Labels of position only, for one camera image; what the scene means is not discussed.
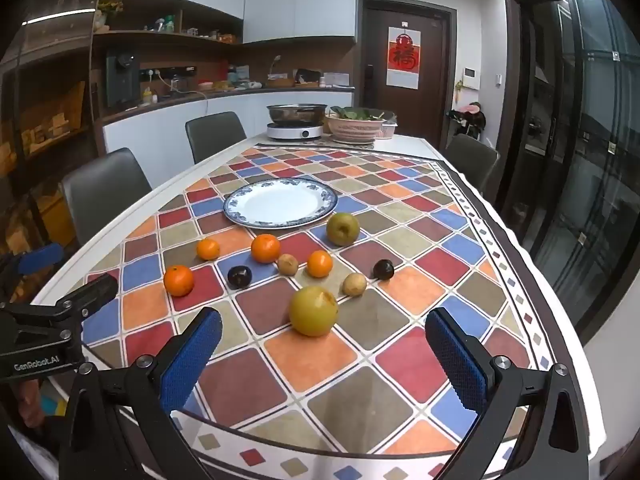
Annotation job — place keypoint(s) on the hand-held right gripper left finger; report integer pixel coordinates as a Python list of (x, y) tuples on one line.
[(192, 360)]

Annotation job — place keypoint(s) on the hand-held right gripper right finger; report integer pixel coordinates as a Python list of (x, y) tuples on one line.
[(460, 365)]

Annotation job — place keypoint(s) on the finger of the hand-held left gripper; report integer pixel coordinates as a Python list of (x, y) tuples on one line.
[(42, 257), (85, 296)]

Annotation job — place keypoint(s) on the orange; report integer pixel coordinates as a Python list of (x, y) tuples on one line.
[(319, 264), (265, 248), (178, 280), (208, 249)]

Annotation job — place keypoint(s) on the dark plum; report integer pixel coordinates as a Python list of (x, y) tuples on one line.
[(239, 277), (384, 269)]

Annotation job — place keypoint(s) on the yellow pear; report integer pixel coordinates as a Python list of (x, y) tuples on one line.
[(314, 311)]

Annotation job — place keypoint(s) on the brown kiwi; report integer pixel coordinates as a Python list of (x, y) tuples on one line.
[(354, 284), (288, 264)]

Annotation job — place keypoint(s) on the blue rimmed white plate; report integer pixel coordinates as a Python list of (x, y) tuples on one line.
[(280, 203)]

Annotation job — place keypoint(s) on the green pear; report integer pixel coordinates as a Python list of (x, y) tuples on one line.
[(343, 229)]

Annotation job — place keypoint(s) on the person's left hand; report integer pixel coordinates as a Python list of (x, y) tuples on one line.
[(31, 405)]

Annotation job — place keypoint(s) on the grey dining chair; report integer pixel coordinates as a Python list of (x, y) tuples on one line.
[(215, 135), (472, 160), (105, 195)]

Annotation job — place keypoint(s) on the colourful checked tablecloth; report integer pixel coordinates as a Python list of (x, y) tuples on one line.
[(350, 375)]

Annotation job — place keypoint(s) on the glass display cabinet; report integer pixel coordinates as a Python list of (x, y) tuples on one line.
[(45, 110)]

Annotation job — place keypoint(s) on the white kitchen counter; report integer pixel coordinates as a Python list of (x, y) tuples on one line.
[(165, 122)]

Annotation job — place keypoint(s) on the black water dispenser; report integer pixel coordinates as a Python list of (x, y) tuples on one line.
[(120, 77)]

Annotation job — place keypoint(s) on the glass sliding door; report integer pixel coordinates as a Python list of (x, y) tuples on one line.
[(585, 160)]

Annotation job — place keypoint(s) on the white plastic basket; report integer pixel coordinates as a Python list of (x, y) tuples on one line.
[(386, 130)]

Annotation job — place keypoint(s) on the white induction cooker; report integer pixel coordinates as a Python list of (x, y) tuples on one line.
[(295, 133)]

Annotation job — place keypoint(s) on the pink plastic basket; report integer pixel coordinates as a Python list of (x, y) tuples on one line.
[(352, 130)]

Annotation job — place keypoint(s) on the steel pot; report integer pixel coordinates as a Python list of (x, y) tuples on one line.
[(297, 112)]

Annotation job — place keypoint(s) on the green leafy vegetables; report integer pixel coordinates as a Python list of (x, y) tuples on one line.
[(357, 113)]

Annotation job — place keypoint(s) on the brown door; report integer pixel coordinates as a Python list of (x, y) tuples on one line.
[(435, 85)]

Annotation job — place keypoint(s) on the white desk lamp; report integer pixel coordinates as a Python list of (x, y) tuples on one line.
[(275, 64)]

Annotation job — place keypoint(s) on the white upper cabinets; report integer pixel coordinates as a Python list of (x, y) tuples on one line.
[(300, 0)]

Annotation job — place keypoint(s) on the wooden wall shelf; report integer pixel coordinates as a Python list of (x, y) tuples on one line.
[(165, 37)]

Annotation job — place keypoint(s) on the white wall intercom panel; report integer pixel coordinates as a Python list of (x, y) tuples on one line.
[(470, 77)]

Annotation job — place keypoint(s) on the red and white wall calendar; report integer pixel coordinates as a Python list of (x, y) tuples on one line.
[(403, 57)]

